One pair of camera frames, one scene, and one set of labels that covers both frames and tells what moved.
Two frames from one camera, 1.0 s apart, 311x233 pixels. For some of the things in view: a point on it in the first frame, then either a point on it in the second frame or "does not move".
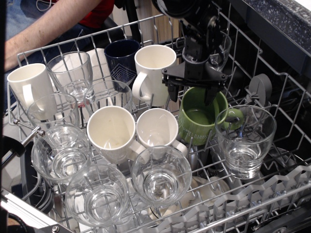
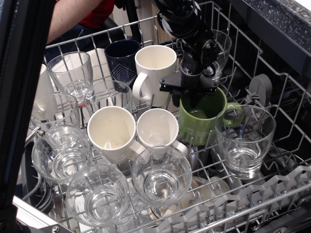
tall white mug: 29,82 → 45,101
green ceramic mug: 200,124 does not move
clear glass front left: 97,195 does not move
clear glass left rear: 50,109 does not move
